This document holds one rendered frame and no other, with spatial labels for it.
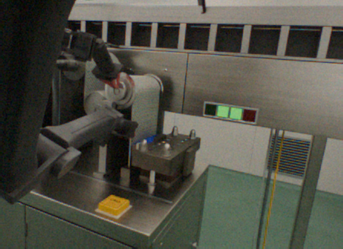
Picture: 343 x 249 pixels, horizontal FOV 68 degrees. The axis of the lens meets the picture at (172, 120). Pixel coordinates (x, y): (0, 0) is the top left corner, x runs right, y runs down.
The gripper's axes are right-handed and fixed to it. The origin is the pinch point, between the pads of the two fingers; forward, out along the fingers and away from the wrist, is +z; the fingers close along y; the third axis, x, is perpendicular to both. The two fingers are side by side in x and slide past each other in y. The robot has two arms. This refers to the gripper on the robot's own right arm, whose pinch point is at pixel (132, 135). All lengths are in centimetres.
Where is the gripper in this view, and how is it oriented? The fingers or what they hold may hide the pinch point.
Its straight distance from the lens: 105.7
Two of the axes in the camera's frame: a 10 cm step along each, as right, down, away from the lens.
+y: 9.2, 1.7, -3.6
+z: 2.8, 3.6, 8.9
